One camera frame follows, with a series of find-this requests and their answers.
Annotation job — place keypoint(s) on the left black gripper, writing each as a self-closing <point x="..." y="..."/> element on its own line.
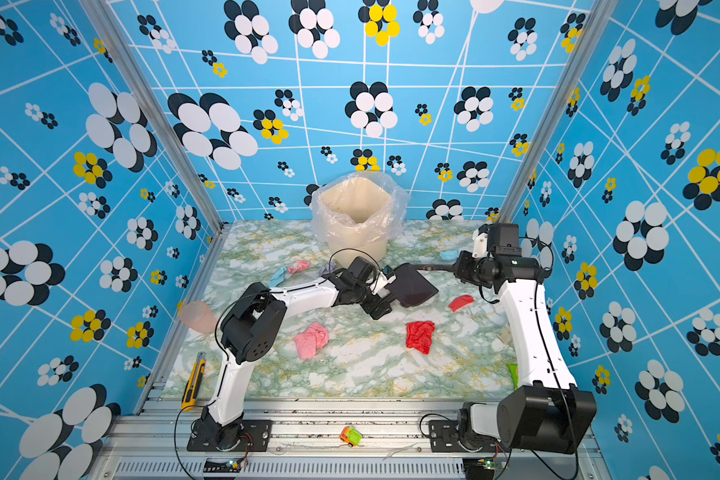
<point x="382" y="310"/>

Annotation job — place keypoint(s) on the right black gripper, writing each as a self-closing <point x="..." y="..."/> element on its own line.
<point x="463" y="268"/>

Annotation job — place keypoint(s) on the black dustpan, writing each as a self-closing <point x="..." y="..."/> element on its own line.
<point x="408" y="286"/>

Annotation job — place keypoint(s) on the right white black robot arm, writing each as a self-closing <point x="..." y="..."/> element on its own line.
<point x="547" y="412"/>

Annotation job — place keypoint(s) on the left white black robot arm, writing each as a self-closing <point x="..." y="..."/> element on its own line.
<point x="250" y="326"/>

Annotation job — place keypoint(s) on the red crumpled paper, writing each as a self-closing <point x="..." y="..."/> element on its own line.
<point x="419" y="336"/>

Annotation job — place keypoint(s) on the pink crumpled paper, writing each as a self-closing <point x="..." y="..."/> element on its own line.
<point x="310" y="341"/>

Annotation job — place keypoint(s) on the blue paper scrap right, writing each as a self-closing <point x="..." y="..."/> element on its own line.
<point x="450" y="255"/>

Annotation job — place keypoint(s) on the purple paper scrap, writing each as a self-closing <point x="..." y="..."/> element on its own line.
<point x="329" y="268"/>

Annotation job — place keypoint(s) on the small pink paper scrap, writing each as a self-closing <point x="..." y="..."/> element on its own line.
<point x="298" y="266"/>

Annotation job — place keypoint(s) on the beige trash bin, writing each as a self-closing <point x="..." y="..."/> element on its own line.
<point x="350" y="217"/>

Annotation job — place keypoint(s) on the green packet right edge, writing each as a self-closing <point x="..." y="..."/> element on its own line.
<point x="513" y="370"/>

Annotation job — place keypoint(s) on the light blue paper scrap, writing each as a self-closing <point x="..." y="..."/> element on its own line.
<point x="278" y="277"/>

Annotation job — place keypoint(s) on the small green orange toy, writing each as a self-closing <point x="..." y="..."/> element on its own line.
<point x="351" y="436"/>

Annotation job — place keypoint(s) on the pink translucent cup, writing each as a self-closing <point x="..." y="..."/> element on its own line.
<point x="198" y="316"/>

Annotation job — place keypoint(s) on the yellow utility knife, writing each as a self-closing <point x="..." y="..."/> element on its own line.
<point x="191" y="391"/>

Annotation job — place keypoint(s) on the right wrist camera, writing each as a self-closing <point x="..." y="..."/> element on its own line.
<point x="480" y="241"/>

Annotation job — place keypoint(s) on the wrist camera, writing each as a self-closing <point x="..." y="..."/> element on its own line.
<point x="381" y="282"/>
<point x="480" y="241"/>

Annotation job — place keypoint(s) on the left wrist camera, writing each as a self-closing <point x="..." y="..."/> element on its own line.
<point x="381" y="282"/>

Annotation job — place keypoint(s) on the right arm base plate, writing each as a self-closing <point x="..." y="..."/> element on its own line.
<point x="444" y="437"/>

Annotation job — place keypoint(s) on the aluminium frame rail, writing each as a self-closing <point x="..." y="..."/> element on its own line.
<point x="299" y="438"/>

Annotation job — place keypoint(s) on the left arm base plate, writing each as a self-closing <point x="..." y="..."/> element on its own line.
<point x="239" y="436"/>

